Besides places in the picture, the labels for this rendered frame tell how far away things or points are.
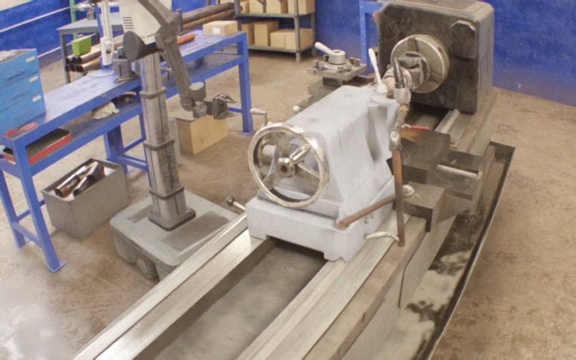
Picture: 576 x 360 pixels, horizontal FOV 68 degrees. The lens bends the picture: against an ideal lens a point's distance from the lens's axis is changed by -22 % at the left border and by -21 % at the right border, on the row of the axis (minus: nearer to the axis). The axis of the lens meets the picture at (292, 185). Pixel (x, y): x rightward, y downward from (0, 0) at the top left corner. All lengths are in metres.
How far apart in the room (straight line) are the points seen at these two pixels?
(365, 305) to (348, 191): 0.31
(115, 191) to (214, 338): 2.18
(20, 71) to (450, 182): 2.24
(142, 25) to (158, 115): 0.48
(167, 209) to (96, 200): 0.79
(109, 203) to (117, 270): 0.62
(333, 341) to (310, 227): 0.35
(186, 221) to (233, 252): 1.26
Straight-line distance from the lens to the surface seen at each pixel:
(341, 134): 1.36
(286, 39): 6.16
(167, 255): 2.48
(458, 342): 2.35
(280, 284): 1.51
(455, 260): 2.14
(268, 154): 1.45
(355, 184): 1.41
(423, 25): 2.36
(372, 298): 1.29
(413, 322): 1.84
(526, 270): 2.84
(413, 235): 1.51
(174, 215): 2.67
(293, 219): 1.39
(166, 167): 2.56
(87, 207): 3.24
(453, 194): 1.67
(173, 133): 3.79
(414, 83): 1.98
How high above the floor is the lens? 1.68
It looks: 29 degrees down
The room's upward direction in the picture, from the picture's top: 3 degrees counter-clockwise
